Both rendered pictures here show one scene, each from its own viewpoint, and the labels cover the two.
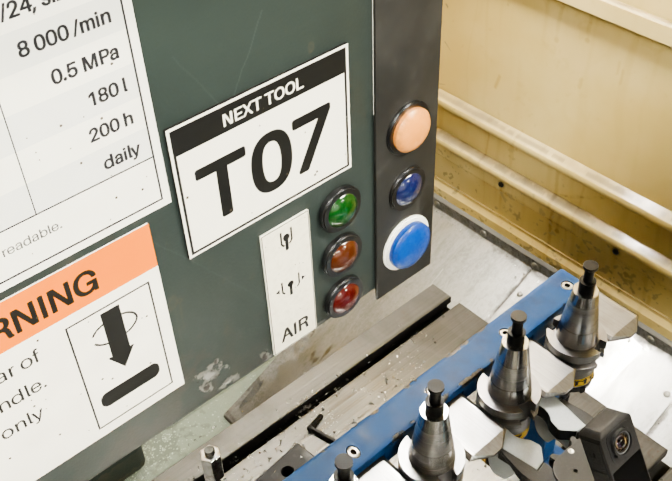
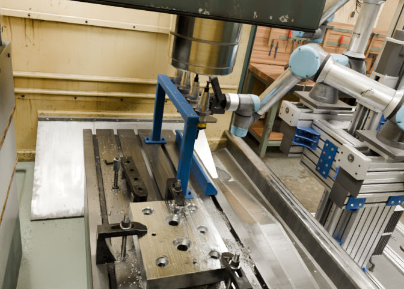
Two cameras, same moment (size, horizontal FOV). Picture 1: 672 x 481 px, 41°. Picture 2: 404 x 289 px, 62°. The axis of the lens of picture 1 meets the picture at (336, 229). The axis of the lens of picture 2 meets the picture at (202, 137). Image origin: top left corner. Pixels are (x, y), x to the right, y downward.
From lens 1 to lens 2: 1.11 m
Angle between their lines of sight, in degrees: 62
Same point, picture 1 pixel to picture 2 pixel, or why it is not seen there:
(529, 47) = (80, 44)
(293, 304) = not seen: outside the picture
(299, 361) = (44, 185)
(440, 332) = (101, 134)
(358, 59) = not seen: outside the picture
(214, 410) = (23, 222)
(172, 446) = (24, 239)
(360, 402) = (108, 154)
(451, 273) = (71, 134)
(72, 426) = not seen: outside the picture
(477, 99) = (61, 70)
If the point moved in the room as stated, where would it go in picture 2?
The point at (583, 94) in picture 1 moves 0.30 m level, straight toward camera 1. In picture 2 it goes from (103, 53) to (143, 70)
